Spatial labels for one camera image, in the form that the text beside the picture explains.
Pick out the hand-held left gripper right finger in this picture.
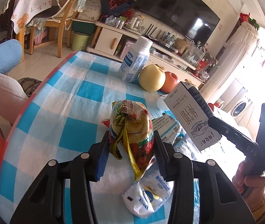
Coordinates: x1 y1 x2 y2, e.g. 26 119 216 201
153 131 256 224

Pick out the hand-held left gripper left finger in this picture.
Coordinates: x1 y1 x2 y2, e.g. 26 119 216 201
10 129 111 224

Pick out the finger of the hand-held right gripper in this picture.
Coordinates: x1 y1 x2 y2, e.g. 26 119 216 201
208 116 247 145

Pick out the yellow red snack bag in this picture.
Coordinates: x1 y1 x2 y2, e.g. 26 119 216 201
102 99 156 182

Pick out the white navy milk carton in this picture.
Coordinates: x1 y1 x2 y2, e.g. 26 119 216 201
163 81 222 152

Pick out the person's right hand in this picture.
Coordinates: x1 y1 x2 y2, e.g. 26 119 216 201
231 162 265 209

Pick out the white washing machine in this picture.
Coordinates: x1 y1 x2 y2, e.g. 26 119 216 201
230 93 254 119

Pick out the blue checkered tablecloth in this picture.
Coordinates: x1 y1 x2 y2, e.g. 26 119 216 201
0 50 240 224

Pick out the red apple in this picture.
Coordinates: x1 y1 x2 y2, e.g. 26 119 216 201
161 71 181 94

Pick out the yellow pear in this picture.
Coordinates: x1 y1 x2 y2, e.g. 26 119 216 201
139 64 166 92

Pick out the clear gift bag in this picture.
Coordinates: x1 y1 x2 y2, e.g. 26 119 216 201
181 41 210 67

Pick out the tall white plastic bottle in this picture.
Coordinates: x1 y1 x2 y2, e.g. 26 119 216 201
118 36 153 83

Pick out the owl print mat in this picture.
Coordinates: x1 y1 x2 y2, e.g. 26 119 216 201
18 77 43 97

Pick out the beige cushion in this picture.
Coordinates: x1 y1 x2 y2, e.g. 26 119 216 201
0 69 29 125

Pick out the light green waste bin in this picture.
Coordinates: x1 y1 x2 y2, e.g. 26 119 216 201
72 31 91 51

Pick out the cream television cabinet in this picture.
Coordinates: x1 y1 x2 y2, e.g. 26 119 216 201
86 20 205 89

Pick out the black router with antennas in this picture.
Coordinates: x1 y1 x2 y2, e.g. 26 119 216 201
144 24 168 40

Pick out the black television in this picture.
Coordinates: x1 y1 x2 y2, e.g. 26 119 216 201
136 0 221 46

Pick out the teal storage box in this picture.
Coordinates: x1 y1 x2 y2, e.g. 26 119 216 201
72 20 98 34

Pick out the glass electric kettle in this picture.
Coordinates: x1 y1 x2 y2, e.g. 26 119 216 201
125 16 144 32

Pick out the wooden chair with lace cover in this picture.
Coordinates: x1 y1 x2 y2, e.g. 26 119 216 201
29 0 93 59

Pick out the white sack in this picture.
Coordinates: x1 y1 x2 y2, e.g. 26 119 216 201
78 0 102 21

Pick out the dark blue flower bouquet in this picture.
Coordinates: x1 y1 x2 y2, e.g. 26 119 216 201
100 0 136 17

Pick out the dark wooden chair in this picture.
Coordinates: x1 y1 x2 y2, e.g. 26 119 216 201
0 12 14 42

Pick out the orange print table cover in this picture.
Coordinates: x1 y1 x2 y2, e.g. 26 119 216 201
11 0 54 34

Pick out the yellow bead bracelet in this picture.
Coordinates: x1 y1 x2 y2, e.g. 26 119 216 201
250 199 265 215

